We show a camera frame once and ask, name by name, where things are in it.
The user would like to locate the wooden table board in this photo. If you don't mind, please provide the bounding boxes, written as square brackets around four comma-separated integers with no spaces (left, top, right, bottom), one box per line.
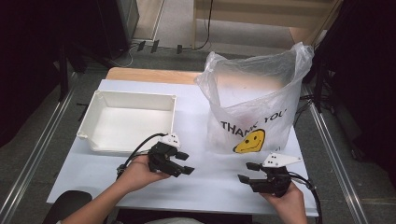
[106,66,204,86]

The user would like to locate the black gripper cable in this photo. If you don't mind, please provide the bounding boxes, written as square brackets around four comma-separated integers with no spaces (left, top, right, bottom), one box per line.
[289,172,324,224]
[116,133,168,181]

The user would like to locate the black chair seat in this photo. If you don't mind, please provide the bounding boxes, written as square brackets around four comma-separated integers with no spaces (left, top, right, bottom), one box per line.
[41,189,93,224]

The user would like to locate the light wooden frame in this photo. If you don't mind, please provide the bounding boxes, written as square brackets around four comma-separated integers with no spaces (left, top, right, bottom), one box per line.
[191,0,344,51]

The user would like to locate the black hanging cable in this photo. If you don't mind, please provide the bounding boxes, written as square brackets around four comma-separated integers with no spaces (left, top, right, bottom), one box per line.
[195,0,216,50]

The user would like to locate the clear plastic bag smiley print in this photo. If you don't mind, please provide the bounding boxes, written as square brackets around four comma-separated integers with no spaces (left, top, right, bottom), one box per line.
[194,41,316,155]

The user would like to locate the person's left hand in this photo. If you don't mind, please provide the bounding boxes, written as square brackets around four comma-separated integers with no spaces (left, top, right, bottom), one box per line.
[119,154,171,196]

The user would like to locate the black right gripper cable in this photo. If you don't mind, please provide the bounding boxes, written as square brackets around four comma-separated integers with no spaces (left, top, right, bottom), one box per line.
[289,172,324,224]

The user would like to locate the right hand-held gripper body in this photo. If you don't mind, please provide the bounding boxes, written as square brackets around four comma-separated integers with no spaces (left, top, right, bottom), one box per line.
[248,151,304,198]

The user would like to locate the person's right hand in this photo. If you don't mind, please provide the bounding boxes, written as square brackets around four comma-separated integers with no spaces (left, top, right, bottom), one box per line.
[261,182,308,219]

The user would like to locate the black floor cables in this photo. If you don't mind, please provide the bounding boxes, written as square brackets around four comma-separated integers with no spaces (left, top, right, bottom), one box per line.
[292,93,316,127]

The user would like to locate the black stand post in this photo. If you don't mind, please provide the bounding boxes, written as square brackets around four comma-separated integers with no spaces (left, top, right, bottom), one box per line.
[312,57,327,114]
[57,46,70,103]

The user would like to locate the white plastic tray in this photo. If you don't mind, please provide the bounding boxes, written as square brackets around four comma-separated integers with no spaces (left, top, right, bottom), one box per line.
[77,89,177,156]

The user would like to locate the metal floor rail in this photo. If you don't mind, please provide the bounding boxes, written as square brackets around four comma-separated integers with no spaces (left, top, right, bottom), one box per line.
[0,88,77,224]
[303,85,371,224]

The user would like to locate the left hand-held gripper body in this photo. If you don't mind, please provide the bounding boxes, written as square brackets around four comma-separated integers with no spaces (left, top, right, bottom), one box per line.
[148,133,182,174]

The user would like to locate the dark cabinet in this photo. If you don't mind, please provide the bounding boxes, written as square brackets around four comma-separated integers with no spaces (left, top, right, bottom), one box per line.
[94,0,140,61]

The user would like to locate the white floor cable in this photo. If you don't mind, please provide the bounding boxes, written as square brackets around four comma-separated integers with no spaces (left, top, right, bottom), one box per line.
[115,42,142,68]

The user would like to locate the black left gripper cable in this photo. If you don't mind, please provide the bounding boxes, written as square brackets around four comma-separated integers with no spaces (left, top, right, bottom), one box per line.
[116,133,168,181]

